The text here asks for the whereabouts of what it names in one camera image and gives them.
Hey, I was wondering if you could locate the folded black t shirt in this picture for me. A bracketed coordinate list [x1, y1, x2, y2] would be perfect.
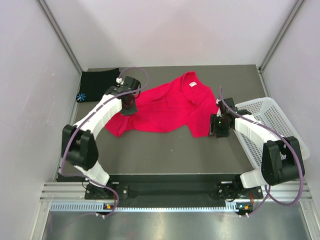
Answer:
[75, 68, 120, 103]

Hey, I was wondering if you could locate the purple cable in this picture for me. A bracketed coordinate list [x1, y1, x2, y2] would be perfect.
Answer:
[218, 86, 306, 217]
[59, 66, 150, 217]

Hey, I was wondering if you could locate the left aluminium frame post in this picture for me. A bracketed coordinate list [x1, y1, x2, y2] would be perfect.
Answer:
[36, 0, 83, 74]

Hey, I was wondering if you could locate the aluminium front rail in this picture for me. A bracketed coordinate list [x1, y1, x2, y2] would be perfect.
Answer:
[40, 181, 300, 202]

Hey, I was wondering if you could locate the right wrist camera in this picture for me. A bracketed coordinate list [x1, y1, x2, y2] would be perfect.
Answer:
[216, 99, 226, 117]

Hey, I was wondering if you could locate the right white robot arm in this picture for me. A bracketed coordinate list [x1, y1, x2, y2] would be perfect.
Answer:
[209, 98, 305, 198]

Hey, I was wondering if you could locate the red polo shirt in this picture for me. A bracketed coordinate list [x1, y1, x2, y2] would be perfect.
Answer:
[105, 71, 219, 138]

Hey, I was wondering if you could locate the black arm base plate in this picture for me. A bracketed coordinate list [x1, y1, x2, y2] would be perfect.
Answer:
[84, 181, 263, 202]

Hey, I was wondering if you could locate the white plastic basket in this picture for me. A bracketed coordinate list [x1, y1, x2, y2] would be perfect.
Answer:
[234, 97, 311, 168]

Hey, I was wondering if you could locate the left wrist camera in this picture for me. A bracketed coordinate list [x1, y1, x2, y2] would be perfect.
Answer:
[116, 77, 124, 85]

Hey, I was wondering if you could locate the aluminium frame post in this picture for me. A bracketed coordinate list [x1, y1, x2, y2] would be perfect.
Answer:
[36, 0, 83, 74]
[258, 0, 306, 72]

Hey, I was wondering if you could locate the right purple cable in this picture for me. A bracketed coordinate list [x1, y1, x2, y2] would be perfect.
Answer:
[218, 86, 306, 217]

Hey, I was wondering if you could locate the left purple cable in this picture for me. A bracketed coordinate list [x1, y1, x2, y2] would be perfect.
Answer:
[59, 66, 150, 217]

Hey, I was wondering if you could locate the right aluminium frame post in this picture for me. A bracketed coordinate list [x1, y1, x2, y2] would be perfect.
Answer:
[258, 0, 306, 72]

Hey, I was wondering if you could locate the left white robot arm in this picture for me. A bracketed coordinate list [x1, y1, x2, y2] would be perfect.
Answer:
[61, 76, 141, 199]

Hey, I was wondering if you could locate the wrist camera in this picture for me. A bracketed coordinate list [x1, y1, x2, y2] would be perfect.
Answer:
[116, 77, 124, 85]
[216, 99, 226, 117]

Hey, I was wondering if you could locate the slotted grey cable duct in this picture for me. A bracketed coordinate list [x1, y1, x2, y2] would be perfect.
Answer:
[50, 201, 250, 213]

